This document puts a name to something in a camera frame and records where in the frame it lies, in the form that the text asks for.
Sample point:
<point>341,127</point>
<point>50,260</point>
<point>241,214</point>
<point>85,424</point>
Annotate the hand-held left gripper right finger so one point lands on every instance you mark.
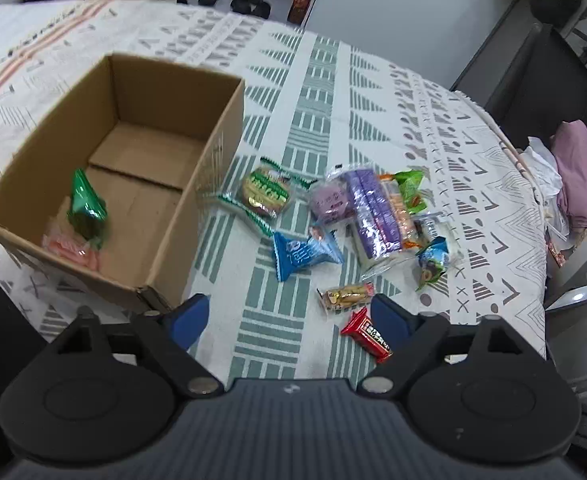
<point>388,320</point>

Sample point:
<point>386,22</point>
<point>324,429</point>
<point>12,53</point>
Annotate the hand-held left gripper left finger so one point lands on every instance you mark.
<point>193,317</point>

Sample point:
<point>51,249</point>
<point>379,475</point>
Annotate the blue snack packet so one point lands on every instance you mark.
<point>298,252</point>

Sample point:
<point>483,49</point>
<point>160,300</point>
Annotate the purple round cake packet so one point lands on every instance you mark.
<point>328,202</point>

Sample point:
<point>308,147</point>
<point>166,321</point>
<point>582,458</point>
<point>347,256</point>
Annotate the green white cookie packet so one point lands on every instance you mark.
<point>266,192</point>

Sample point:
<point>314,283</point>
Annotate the brown cardboard box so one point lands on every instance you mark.
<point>143,150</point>

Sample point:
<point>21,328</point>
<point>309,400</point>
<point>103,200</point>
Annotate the red snack bar packet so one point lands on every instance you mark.
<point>366,332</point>

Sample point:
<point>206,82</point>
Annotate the small yellow candy packet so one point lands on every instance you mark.
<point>346,297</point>

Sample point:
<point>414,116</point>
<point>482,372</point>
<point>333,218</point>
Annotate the blue green chocolate packet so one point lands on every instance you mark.
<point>433,260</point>

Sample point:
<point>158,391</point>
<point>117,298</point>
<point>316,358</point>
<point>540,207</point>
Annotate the small silver snack packet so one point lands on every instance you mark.
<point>431,227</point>

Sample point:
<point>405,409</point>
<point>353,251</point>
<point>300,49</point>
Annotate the purple wafer packet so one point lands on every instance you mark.
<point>373,215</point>

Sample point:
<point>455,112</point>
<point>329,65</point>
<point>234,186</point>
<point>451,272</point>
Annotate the orange cracker packet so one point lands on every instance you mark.
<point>401,212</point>

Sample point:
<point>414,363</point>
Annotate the light green snack packet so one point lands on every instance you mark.
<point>411,187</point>

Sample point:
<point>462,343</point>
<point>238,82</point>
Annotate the pink snack packet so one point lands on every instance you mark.
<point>68,247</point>

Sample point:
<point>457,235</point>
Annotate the dark green snack packet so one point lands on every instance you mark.
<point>86,207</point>

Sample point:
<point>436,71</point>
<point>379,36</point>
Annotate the white plastic bag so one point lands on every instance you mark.
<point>543,170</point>

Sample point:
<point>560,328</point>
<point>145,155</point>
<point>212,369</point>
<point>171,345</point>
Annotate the pink clothes pile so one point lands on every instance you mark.
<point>576,175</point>

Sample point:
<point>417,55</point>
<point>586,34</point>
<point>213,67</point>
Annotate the black chair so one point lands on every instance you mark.
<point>543,80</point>

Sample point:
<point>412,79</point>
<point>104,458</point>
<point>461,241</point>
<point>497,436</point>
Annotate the white wardrobe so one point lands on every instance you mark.
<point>398,15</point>

